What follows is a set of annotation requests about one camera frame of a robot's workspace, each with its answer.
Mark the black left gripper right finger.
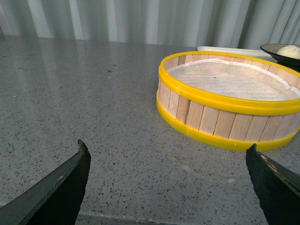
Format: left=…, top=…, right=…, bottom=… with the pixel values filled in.
left=246, top=144, right=300, bottom=225

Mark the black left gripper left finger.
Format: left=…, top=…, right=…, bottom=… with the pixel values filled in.
left=0, top=140, right=91, bottom=225

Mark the white steamed bun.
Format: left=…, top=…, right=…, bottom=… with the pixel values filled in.
left=277, top=45, right=300, bottom=60

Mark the tan plate with black rim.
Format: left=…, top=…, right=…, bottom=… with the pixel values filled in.
left=260, top=44, right=300, bottom=72

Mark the cream rectangular tray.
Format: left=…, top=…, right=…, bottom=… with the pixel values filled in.
left=197, top=46, right=277, bottom=63

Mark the yellow-rimmed wooden steamer basket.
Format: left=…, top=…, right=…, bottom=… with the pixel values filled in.
left=157, top=51, right=300, bottom=151

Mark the white steamer liner cloth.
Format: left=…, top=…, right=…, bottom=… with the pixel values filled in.
left=167, top=59, right=300, bottom=101

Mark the grey pleated curtain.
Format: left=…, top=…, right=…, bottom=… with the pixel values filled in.
left=0, top=0, right=300, bottom=49

